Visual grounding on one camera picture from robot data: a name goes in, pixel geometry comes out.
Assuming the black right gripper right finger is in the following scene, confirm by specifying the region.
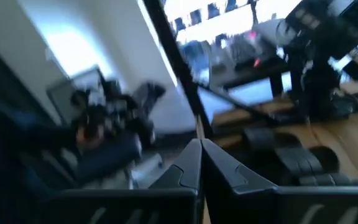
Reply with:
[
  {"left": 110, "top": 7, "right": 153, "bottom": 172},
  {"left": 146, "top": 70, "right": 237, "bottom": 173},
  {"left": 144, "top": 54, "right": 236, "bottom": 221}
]
[{"left": 201, "top": 139, "right": 279, "bottom": 224}]

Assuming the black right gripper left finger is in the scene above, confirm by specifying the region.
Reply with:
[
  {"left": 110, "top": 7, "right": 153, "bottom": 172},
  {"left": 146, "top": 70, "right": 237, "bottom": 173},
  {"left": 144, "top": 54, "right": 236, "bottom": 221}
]
[{"left": 149, "top": 139, "right": 203, "bottom": 195}]

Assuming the black tire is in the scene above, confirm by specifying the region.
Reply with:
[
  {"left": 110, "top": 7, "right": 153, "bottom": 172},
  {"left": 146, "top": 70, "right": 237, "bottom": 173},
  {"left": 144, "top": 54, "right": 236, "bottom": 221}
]
[
  {"left": 243, "top": 126, "right": 303, "bottom": 156},
  {"left": 275, "top": 144, "right": 352, "bottom": 187}
]

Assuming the wooden shelf black metal frame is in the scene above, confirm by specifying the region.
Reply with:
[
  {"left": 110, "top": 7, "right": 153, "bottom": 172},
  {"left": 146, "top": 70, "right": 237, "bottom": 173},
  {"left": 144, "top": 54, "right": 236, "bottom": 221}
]
[{"left": 143, "top": 0, "right": 295, "bottom": 147}]

